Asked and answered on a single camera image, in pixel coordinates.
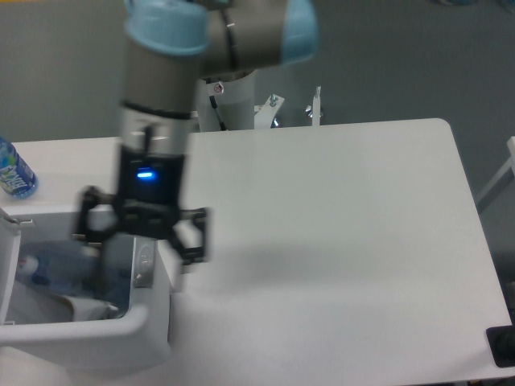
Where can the black table clamp mount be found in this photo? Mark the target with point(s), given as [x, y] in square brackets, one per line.
[501, 342]

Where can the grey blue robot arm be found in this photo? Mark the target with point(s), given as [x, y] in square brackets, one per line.
[172, 45]

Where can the white plastic packaging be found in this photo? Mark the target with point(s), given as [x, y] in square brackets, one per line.
[66, 308]

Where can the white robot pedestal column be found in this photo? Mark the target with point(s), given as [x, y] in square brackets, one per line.
[226, 102]

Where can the blue labelled water bottle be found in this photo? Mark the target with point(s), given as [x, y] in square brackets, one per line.
[18, 180]

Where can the white metal table frame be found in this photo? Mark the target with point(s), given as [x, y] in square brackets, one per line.
[267, 115]

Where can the white plastic trash can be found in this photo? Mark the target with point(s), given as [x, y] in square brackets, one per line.
[140, 333]

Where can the clear plastic bottle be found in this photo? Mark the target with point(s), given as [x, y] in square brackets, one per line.
[73, 274]

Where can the white frame at right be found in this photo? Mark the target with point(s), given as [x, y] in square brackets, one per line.
[498, 182]

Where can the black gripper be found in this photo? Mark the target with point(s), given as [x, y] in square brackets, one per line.
[146, 204]

